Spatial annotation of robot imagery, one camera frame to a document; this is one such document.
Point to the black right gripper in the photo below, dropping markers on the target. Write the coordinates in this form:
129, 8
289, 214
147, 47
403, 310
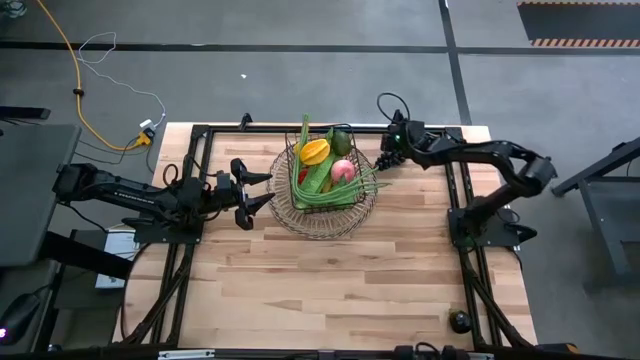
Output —
407, 140

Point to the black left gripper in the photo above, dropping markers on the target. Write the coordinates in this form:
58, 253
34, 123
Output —
235, 192

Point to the black grapes bunch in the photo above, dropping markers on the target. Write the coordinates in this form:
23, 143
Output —
390, 161

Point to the red fruit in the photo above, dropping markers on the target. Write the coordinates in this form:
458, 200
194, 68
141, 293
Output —
303, 176

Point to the pink peach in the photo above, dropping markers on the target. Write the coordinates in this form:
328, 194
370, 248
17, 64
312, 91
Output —
343, 171

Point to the yellow lemon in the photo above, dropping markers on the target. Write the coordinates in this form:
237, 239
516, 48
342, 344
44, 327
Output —
297, 148

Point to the green leafy vegetable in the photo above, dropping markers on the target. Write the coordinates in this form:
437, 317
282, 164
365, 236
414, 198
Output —
317, 175

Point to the orange starfruit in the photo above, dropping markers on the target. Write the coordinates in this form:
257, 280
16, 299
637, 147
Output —
315, 151

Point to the green long beans bundle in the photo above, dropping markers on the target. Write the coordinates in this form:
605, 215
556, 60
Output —
330, 197

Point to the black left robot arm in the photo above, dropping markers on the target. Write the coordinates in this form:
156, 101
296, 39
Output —
125, 192

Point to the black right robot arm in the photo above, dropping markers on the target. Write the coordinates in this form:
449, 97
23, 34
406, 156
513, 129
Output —
500, 155

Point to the white power adapter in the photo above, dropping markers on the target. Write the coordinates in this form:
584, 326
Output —
147, 123

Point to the white box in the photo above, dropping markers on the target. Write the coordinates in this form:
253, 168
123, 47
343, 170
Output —
117, 260

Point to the black desk beam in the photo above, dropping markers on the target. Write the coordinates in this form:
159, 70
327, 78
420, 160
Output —
85, 255

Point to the black avocado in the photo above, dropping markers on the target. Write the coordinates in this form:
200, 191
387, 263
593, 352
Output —
460, 322

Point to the grey desk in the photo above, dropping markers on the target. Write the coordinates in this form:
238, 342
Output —
30, 195

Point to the black orange-striped floor mat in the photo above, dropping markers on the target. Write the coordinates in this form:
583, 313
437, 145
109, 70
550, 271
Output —
580, 22

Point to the black flat bar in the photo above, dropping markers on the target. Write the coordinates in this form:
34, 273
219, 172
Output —
22, 113

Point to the black orange-tipped clamp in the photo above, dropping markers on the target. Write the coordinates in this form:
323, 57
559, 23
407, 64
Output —
557, 348

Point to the black computer mouse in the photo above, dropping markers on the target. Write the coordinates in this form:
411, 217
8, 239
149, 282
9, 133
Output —
17, 317

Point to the black metal table frame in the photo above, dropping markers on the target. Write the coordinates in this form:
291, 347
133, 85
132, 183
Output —
270, 130

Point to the silver metal bracket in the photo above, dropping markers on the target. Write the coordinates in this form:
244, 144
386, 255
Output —
480, 356
186, 354

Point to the grey metal table frame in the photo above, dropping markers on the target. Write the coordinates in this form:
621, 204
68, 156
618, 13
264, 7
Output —
600, 220

